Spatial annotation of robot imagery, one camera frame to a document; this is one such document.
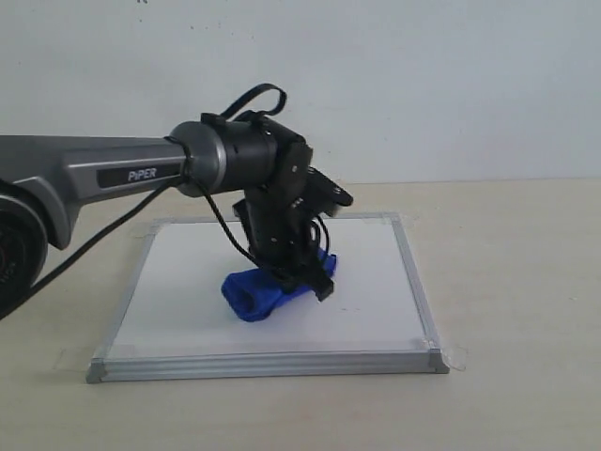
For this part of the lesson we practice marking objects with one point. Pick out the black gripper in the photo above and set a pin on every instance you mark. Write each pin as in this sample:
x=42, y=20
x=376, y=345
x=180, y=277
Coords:
x=284, y=239

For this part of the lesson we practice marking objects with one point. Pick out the blue cloth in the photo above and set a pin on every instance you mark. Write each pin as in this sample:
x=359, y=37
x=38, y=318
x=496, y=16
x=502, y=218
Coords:
x=254, y=294

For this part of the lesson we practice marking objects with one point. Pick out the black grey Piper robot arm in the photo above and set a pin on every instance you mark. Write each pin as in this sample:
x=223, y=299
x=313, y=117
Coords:
x=46, y=180

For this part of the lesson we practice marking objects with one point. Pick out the white board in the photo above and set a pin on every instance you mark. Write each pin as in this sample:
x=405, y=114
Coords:
x=173, y=322

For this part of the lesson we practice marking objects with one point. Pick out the clear tape far right corner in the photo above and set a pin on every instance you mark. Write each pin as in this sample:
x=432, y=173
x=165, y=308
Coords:
x=404, y=220

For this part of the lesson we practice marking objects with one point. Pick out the clear tape corner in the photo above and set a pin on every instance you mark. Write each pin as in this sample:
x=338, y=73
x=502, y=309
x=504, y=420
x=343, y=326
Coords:
x=88, y=358
x=404, y=220
x=455, y=357
x=142, y=231

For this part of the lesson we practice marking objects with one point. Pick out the clear tape near right corner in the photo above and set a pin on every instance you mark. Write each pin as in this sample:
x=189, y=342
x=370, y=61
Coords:
x=455, y=357

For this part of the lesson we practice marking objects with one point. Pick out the clear tape far left corner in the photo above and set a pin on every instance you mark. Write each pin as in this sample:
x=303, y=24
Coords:
x=142, y=231

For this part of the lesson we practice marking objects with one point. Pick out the clear tape near left corner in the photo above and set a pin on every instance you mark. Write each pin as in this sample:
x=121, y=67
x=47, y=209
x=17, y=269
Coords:
x=88, y=358

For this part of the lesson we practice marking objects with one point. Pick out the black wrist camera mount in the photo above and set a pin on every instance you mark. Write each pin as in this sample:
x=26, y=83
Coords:
x=323, y=195

